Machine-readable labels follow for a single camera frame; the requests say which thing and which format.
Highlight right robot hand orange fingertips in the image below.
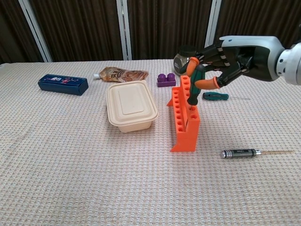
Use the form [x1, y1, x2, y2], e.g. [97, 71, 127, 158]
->
[182, 35, 285, 91]

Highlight green black handle screwdriver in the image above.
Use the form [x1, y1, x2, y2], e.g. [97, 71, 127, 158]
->
[187, 65, 206, 111]

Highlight silver black precision screwdriver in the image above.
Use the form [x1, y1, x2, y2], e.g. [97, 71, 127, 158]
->
[220, 148, 294, 159]

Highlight orange tool holder rack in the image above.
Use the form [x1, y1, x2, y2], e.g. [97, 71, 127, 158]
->
[166, 75, 201, 153]

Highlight glass jar black lid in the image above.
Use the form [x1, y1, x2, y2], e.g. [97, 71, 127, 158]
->
[173, 45, 200, 75]

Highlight purple toy building brick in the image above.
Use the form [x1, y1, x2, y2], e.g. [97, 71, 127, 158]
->
[157, 73, 177, 89]

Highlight beige lidded food container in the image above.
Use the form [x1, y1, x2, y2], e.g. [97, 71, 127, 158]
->
[106, 80, 159, 134]

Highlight brown spouted sauce pouch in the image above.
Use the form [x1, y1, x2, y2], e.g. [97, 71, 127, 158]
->
[93, 66, 149, 83]

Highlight dark brown curtain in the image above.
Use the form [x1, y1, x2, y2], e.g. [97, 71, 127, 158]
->
[0, 0, 301, 64]

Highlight dark blue cardboard box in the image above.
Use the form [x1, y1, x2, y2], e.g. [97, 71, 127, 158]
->
[38, 73, 89, 97]

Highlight beige waffle tablecloth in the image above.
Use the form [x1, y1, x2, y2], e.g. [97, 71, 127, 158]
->
[0, 57, 301, 226]

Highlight teal handle screwdriver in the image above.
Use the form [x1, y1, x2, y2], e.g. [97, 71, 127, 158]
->
[202, 92, 251, 101]

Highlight white frame post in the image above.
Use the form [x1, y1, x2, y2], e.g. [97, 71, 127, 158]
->
[116, 0, 132, 61]
[18, 0, 53, 63]
[202, 0, 222, 59]

